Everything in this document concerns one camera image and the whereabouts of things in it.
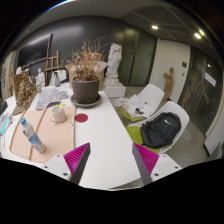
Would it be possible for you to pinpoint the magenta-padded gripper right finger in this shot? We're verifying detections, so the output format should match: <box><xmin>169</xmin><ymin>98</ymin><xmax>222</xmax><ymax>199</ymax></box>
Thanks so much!
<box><xmin>132</xmin><ymin>143</ymin><xmax>183</xmax><ymax>186</ymax></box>

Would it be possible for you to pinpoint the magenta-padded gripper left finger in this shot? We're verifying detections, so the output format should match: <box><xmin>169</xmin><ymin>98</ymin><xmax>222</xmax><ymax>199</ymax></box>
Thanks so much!
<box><xmin>42</xmin><ymin>142</ymin><xmax>92</xmax><ymax>185</ymax></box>

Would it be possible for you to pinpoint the blue-capped white drink bottle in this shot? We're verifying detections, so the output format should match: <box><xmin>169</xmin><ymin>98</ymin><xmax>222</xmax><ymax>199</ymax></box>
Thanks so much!
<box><xmin>19</xmin><ymin>117</ymin><xmax>47</xmax><ymax>154</ymax></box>

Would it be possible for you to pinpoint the beige mat with wooden strips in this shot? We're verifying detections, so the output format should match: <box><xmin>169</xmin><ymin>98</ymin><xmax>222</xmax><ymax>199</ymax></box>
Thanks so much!
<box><xmin>9</xmin><ymin>105</ymin><xmax>77</xmax><ymax>164</ymax></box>

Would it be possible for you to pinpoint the black backpack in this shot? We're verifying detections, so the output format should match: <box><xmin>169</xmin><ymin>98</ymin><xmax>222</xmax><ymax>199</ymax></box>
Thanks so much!
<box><xmin>139</xmin><ymin>111</ymin><xmax>182</xmax><ymax>149</ymax></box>

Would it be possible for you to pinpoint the green seat cushion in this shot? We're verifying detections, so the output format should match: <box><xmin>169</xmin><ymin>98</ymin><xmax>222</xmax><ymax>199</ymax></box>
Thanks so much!
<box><xmin>125</xmin><ymin>125</ymin><xmax>161</xmax><ymax>154</ymax></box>
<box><xmin>117</xmin><ymin>106</ymin><xmax>143</xmax><ymax>123</ymax></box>

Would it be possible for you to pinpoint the white ceramic mug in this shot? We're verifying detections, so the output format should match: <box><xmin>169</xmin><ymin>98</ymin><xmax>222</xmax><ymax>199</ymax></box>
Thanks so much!
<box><xmin>49</xmin><ymin>104</ymin><xmax>68</xmax><ymax>124</ymax></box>

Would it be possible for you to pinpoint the flat round red coaster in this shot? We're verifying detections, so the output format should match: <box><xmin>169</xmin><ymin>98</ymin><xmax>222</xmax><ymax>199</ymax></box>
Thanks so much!
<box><xmin>74</xmin><ymin>113</ymin><xmax>89</xmax><ymax>124</ymax></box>

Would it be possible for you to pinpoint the wooden stirring stick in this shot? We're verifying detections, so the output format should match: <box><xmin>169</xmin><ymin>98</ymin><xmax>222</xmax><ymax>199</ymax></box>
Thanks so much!
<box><xmin>54</xmin><ymin>103</ymin><xmax>67</xmax><ymax>112</ymax></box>

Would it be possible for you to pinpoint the stack of papers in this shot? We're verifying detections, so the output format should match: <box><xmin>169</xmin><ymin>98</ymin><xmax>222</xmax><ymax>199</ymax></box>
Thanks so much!
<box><xmin>121</xmin><ymin>94</ymin><xmax>153</xmax><ymax>120</ymax></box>

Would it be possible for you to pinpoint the colourful book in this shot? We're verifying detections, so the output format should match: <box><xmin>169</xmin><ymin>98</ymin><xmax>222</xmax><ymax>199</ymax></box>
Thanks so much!
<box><xmin>0</xmin><ymin>111</ymin><xmax>14</xmax><ymax>136</ymax></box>

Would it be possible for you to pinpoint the small white bowl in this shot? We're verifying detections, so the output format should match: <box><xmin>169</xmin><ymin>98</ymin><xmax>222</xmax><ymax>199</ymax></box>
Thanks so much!
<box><xmin>59</xmin><ymin>89</ymin><xmax>69</xmax><ymax>100</ymax></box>

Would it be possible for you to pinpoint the brown relief sculpture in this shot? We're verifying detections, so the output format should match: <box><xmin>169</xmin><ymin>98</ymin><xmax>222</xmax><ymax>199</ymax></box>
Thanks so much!
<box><xmin>11</xmin><ymin>70</ymin><xmax>38</xmax><ymax>116</ymax></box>

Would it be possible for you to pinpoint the black box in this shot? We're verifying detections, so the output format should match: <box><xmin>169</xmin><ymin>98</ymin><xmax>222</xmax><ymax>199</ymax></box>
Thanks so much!
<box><xmin>0</xmin><ymin>99</ymin><xmax>8</xmax><ymax>116</ymax></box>

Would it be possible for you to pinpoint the dried plant in grey pot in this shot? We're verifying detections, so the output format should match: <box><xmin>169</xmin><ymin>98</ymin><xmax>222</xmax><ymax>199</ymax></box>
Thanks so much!
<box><xmin>68</xmin><ymin>36</ymin><xmax>108</xmax><ymax>105</ymax></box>

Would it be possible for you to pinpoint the wooden figure sculpture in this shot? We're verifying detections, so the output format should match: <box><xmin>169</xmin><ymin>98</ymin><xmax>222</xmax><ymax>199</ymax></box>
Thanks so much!
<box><xmin>162</xmin><ymin>67</ymin><xmax>175</xmax><ymax>102</ymax></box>

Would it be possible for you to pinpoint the dark glass flask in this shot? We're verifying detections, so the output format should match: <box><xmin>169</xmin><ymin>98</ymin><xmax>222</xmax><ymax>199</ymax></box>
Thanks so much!
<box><xmin>53</xmin><ymin>71</ymin><xmax>62</xmax><ymax>88</ymax></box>

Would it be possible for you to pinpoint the small white figurine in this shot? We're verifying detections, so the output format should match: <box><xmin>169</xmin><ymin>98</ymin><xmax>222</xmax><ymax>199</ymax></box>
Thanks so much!
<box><xmin>35</xmin><ymin>67</ymin><xmax>46</xmax><ymax>88</ymax></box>

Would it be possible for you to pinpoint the cardboard box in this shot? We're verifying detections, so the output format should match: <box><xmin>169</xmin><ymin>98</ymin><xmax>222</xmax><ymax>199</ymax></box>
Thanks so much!
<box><xmin>64</xmin><ymin>59</ymin><xmax>108</xmax><ymax>90</ymax></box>

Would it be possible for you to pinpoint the wooden easel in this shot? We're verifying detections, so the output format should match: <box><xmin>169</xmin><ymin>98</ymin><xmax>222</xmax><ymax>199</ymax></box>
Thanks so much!
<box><xmin>44</xmin><ymin>49</ymin><xmax>63</xmax><ymax>84</ymax></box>

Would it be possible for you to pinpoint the white torso statue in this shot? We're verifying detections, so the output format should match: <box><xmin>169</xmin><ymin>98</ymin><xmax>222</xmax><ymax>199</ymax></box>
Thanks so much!
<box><xmin>105</xmin><ymin>42</ymin><xmax>124</xmax><ymax>80</ymax></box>

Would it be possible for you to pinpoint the long ceiling light strip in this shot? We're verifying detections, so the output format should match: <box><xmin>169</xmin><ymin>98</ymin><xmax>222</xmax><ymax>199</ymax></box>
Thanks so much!
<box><xmin>44</xmin><ymin>0</ymin><xmax>76</xmax><ymax>13</ymax></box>

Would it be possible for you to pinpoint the white pedestal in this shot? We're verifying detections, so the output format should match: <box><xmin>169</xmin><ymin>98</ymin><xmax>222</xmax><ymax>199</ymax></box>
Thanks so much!
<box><xmin>102</xmin><ymin>77</ymin><xmax>127</xmax><ymax>98</ymax></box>

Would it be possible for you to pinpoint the black wall screen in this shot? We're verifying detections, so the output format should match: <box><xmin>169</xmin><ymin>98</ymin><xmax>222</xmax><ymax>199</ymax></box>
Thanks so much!
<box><xmin>16</xmin><ymin>33</ymin><xmax>53</xmax><ymax>69</ymax></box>

